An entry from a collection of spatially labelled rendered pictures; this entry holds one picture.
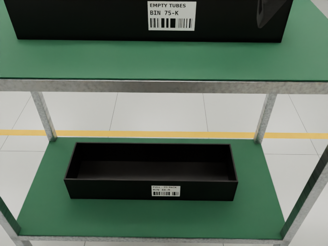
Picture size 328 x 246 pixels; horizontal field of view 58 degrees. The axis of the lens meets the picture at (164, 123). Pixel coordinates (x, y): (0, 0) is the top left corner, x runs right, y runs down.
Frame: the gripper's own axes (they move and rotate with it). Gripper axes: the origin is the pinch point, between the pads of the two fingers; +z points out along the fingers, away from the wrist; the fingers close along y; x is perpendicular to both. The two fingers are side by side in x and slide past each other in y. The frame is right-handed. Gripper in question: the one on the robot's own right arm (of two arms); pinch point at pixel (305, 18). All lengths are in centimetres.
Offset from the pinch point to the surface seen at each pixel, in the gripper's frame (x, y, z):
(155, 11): -20.3, 16.7, 21.5
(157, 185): 6, 17, 73
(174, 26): -18.8, 12.9, 24.2
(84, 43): -16.7, 32.0, 27.1
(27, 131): -40, 97, 145
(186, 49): -14.2, 10.4, 25.8
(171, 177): 1, 12, 84
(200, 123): -45, -9, 146
